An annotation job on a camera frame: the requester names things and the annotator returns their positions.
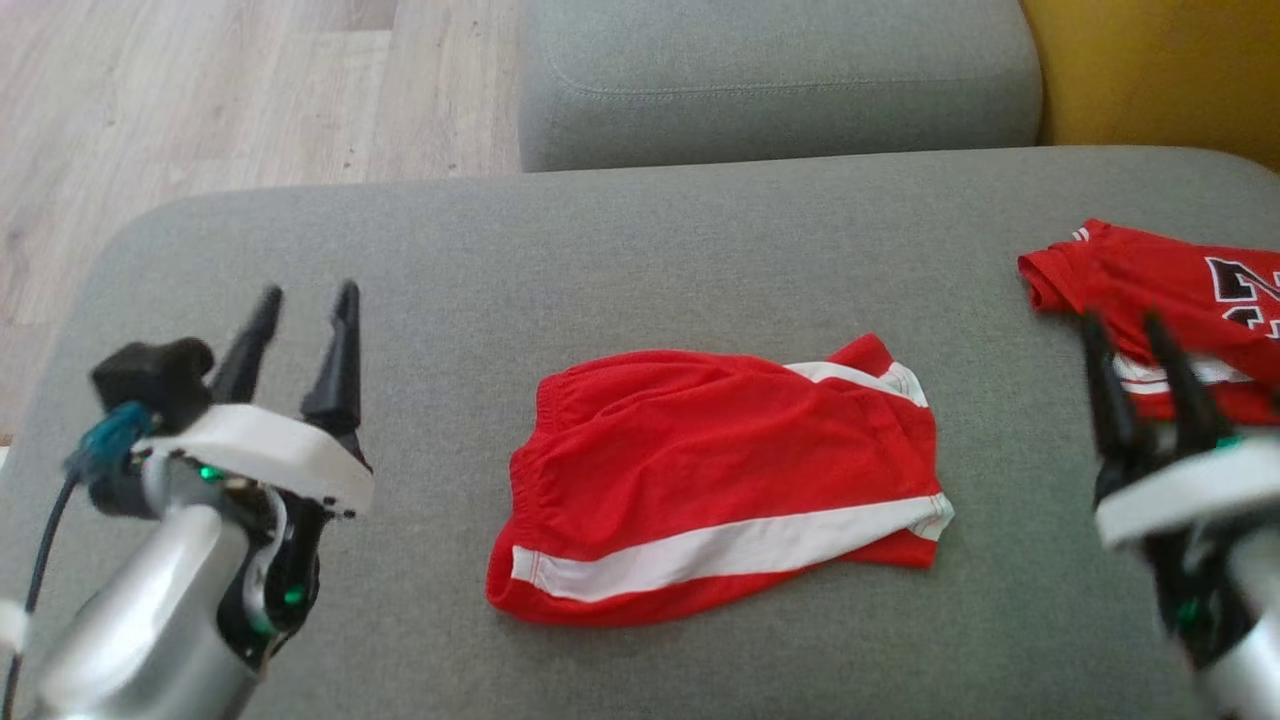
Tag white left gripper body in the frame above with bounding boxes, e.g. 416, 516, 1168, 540
135, 403, 376, 661

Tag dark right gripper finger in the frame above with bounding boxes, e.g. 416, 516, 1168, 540
1143, 312, 1233, 451
1078, 310, 1141, 466

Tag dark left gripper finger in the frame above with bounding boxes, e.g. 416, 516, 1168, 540
300, 280, 363, 436
210, 286, 284, 406

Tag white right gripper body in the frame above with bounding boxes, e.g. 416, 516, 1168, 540
1093, 435, 1280, 666

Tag red and white t-shirt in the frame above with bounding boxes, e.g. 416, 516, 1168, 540
1018, 218, 1280, 426

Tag red shorts with white stripe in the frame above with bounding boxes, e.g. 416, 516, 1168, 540
485, 333, 956, 628

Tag grey sofa seat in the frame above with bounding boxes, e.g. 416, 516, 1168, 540
0, 145, 1280, 720

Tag yellow cushion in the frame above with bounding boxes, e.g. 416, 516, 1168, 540
1020, 0, 1280, 173

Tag grey sofa armrest cushion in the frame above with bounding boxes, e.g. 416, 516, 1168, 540
518, 0, 1043, 174

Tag blue left cable connector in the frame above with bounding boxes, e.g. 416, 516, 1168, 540
63, 400, 156, 486

